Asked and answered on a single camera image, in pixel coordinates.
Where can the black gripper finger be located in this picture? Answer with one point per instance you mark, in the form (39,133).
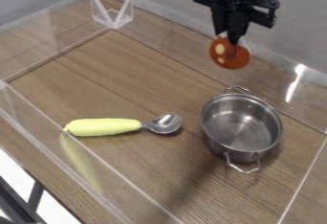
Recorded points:
(238,23)
(220,19)

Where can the spoon with yellow handle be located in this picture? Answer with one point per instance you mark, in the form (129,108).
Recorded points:
(101,127)

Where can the dark metal table frame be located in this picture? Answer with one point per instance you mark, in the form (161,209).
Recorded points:
(21,210)

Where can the silver pot with handles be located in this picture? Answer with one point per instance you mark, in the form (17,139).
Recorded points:
(242,127)

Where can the clear acrylic corner bracket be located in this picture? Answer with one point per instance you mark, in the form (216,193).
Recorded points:
(113,18)

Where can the clear acrylic enclosure wall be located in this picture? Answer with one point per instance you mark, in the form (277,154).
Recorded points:
(67,69)

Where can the toy mushroom red cap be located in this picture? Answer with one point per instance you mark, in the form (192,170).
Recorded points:
(229,56)

